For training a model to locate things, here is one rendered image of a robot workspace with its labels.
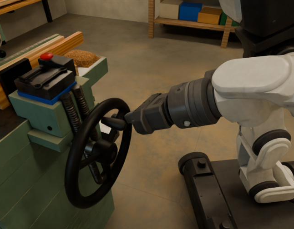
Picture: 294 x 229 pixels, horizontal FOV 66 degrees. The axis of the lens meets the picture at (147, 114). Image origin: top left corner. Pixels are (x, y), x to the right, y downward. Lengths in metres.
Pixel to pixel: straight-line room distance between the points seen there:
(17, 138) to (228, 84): 0.48
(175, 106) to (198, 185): 0.93
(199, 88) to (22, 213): 0.58
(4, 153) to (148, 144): 1.24
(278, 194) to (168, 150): 0.77
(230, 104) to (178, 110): 0.09
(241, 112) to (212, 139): 1.42
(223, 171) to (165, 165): 0.40
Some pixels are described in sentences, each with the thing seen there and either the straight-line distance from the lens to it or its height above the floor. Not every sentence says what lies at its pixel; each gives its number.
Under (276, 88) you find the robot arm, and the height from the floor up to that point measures 1.10.
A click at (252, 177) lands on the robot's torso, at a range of 1.16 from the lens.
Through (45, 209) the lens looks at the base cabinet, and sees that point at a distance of 0.83.
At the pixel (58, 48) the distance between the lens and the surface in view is 0.89.
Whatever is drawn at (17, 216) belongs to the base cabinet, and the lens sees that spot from 0.75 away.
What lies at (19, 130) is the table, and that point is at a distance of 0.62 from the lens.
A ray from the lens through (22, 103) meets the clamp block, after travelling 0.60.
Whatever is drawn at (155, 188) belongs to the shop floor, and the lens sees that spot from 1.49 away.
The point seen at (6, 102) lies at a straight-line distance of 0.69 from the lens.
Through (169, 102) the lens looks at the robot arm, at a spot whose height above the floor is 1.01.
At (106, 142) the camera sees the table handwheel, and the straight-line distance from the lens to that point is 0.59.
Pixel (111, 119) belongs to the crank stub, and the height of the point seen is 0.94.
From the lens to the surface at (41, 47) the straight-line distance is 0.86.
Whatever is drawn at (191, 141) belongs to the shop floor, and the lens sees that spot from 1.78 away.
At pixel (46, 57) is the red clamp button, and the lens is 0.60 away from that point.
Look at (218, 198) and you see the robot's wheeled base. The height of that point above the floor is 0.19.
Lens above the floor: 1.26
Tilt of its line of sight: 40 degrees down
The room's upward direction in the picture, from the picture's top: straight up
